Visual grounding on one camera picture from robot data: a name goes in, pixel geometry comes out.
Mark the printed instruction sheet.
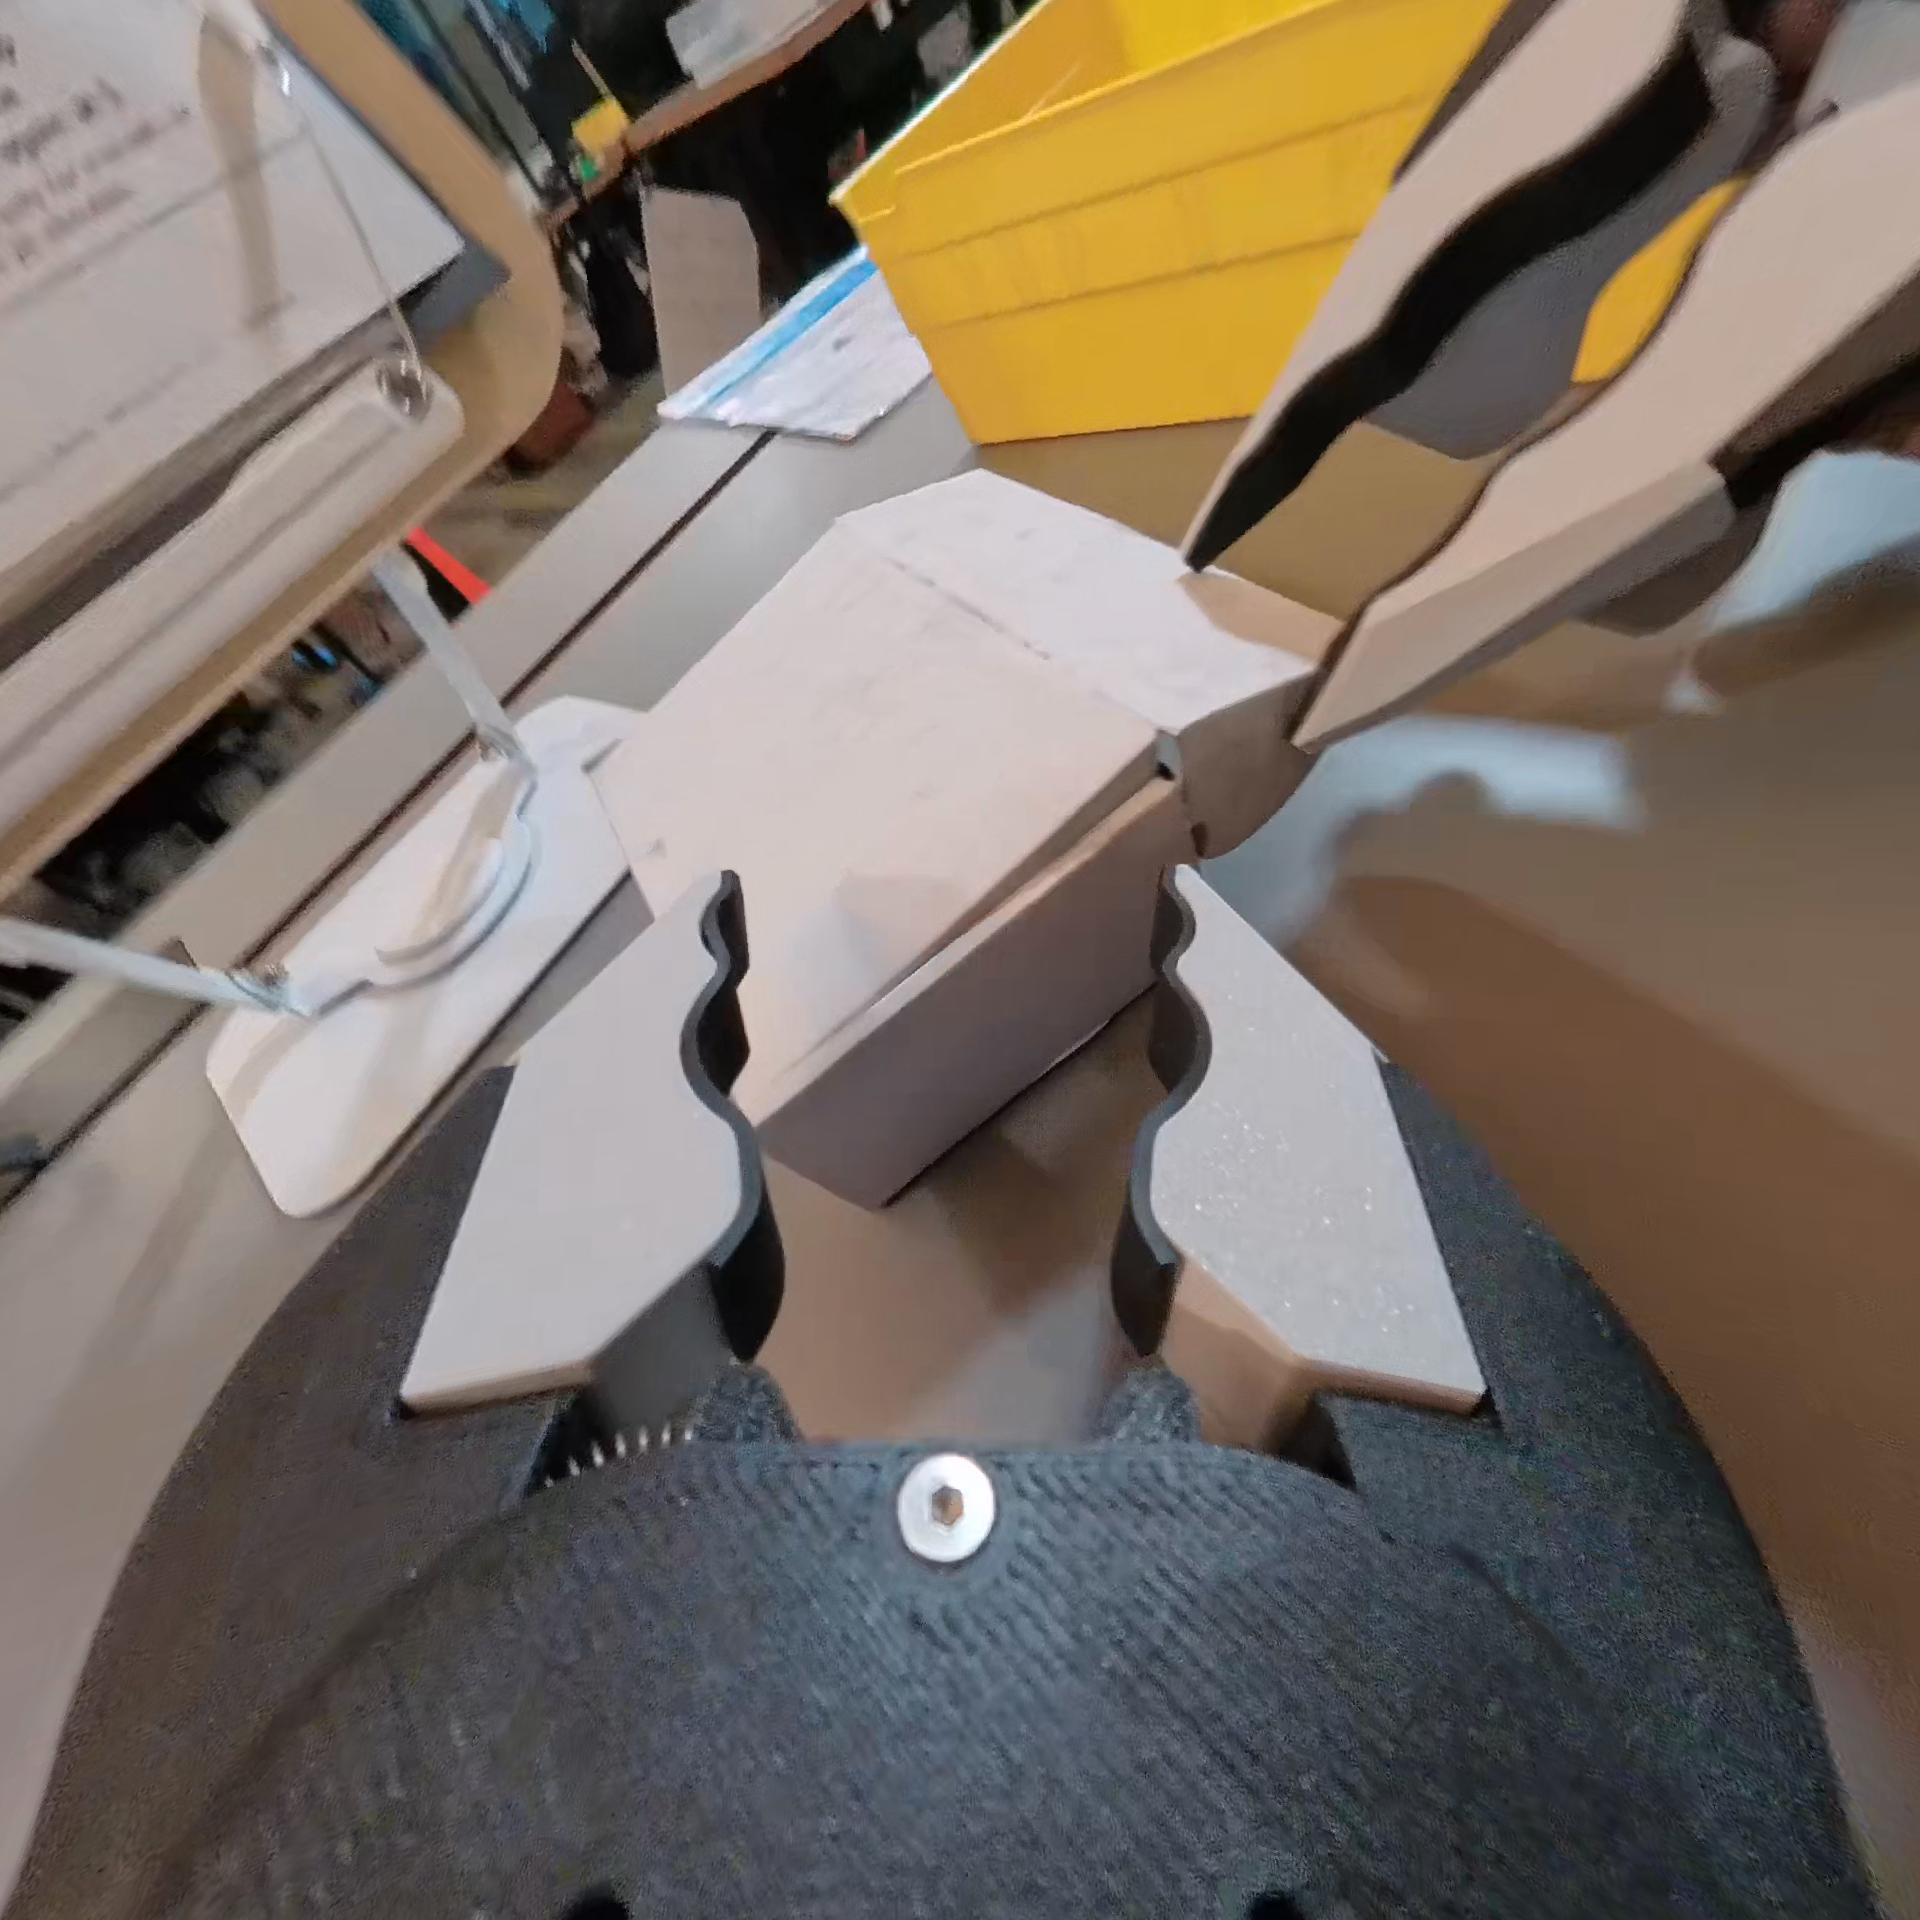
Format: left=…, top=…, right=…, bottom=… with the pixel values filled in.
left=0, top=0, right=465, bottom=511

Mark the blue white paper leaflet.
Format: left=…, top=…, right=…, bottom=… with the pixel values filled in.
left=656, top=246, right=940, bottom=442

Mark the upright cardboard piece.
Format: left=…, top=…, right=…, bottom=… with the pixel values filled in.
left=641, top=181, right=784, bottom=395

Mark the grey desk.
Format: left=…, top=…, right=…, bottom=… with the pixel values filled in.
left=0, top=358, right=1920, bottom=1920

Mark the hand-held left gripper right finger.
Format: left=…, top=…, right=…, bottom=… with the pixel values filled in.
left=1110, top=862, right=1489, bottom=1454

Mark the white cardboard mailer box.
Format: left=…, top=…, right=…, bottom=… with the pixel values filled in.
left=591, top=468, right=1344, bottom=1209

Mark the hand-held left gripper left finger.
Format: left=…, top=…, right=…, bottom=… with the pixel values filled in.
left=398, top=867, right=788, bottom=1427

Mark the yellow plastic bin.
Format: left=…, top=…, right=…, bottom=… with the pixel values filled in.
left=830, top=0, right=1758, bottom=447

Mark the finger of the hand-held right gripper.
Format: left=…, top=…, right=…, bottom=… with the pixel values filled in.
left=1178, top=0, right=1793, bottom=577
left=1289, top=86, right=1920, bottom=749

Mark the white document stand wooden board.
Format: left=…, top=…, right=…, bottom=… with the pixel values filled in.
left=0, top=0, right=646, bottom=1220

